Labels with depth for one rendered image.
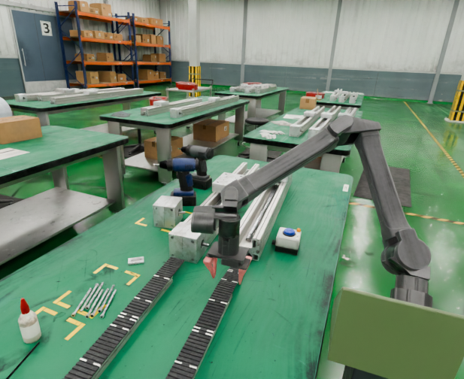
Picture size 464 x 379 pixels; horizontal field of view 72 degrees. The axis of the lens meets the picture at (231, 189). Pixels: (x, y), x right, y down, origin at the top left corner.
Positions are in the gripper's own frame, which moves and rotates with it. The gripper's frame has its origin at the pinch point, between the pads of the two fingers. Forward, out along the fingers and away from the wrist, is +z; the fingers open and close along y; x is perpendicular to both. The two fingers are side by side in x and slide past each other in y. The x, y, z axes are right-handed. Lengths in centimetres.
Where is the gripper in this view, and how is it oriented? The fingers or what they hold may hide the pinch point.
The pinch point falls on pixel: (227, 277)
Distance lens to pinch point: 94.2
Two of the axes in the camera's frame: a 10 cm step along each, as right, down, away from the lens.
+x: -3.0, 3.5, -8.9
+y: -9.5, -1.5, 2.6
